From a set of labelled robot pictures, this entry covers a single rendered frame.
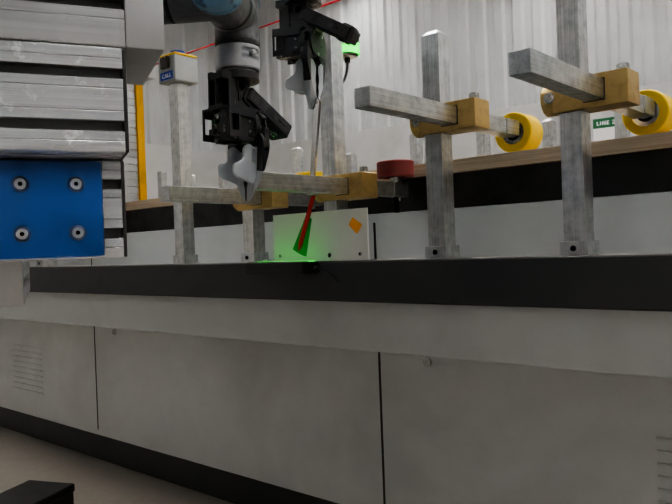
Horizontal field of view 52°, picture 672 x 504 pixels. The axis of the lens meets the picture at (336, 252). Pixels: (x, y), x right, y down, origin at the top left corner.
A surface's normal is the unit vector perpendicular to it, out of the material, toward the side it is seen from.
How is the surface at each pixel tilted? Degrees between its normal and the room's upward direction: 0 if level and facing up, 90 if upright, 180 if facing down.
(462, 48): 90
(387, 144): 90
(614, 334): 90
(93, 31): 90
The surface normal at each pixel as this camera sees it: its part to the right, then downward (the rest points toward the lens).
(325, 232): -0.66, 0.03
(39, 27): 0.39, -0.01
